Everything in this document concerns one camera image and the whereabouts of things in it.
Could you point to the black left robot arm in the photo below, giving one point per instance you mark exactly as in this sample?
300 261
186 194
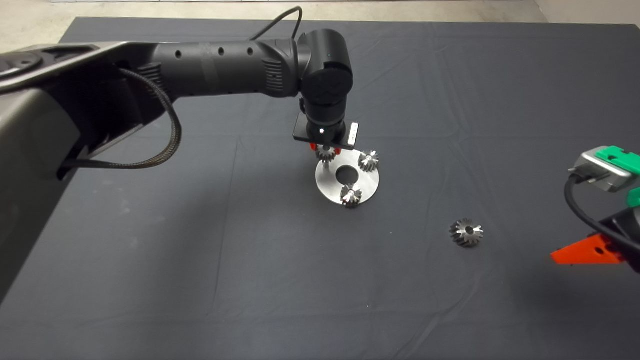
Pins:
215 67

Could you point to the small steel gear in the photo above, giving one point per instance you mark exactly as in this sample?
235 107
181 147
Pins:
326 154
351 195
369 160

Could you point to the larger steel gear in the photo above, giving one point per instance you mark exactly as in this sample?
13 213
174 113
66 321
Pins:
466 232

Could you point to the silver right camera box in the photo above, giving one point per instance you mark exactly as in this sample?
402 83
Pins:
600 170

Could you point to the green right camera mount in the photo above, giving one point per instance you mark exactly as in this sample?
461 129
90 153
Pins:
622 159

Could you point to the dark grey table cloth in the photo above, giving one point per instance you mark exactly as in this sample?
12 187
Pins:
450 75

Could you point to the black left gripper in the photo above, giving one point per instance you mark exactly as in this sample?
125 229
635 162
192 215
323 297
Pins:
325 131

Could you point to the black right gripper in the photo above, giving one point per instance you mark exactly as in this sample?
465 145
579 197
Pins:
631 237

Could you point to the round metal plate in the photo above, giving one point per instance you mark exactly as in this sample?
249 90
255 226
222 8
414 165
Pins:
370 185

